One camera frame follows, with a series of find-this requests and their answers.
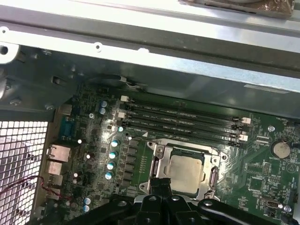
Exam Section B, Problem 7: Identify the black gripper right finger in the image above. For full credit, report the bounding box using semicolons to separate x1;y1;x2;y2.
161;177;293;225

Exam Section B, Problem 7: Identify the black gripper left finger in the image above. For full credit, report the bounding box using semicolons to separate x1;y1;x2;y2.
67;177;166;225

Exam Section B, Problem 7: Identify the silver CPU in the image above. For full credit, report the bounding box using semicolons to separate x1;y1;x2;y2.
164;154;207;195

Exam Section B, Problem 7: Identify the metal CPU locking lever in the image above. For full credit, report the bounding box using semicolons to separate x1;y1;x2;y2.
151;158;163;180
210;166;220;195

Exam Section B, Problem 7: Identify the metal socket cover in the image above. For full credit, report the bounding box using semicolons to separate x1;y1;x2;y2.
153;142;220;200

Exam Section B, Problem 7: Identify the CPU socket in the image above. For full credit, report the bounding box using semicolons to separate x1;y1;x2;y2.
146;139;228;202

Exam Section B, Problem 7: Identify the black RAM slot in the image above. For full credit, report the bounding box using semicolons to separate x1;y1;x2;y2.
120;120;241;147
120;95;252;124
118;112;248;141
124;104;244;131

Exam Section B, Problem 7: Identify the green motherboard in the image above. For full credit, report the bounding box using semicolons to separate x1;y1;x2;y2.
50;86;300;225

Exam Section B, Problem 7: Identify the internal USB port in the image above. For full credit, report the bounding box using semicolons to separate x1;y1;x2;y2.
261;198;279;209

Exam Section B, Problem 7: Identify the metal USB port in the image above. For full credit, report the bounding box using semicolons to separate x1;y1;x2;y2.
48;174;64;188
47;161;63;176

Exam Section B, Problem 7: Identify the metal network port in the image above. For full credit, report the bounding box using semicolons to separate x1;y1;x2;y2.
46;144;71;163

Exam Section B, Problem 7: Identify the blue rear port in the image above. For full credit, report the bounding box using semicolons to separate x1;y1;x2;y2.
60;116;76;141

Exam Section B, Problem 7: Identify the silver coin battery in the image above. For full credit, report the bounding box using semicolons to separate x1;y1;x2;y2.
271;140;291;159

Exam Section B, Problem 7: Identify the grey rear port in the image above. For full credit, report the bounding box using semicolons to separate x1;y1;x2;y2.
57;104;72;116

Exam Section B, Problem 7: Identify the black open PC case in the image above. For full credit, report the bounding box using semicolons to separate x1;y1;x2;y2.
0;0;300;225

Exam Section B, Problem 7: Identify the red black wire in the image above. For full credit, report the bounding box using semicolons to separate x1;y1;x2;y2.
0;175;72;202

